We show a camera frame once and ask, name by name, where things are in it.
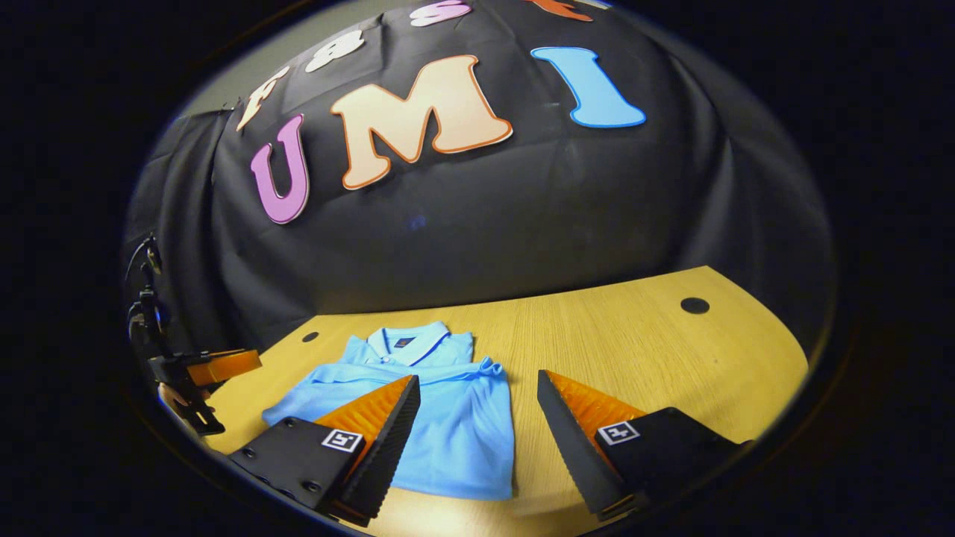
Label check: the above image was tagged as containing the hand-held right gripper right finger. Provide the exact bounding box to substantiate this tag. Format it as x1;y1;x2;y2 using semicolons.
537;369;754;521

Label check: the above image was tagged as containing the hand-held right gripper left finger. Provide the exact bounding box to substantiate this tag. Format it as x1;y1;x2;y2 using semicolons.
228;374;421;527

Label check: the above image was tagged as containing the light blue T-shirt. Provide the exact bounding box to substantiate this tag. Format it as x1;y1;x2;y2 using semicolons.
261;321;516;501

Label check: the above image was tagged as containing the black backdrop cloth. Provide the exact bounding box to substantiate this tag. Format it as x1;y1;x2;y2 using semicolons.
123;0;836;359

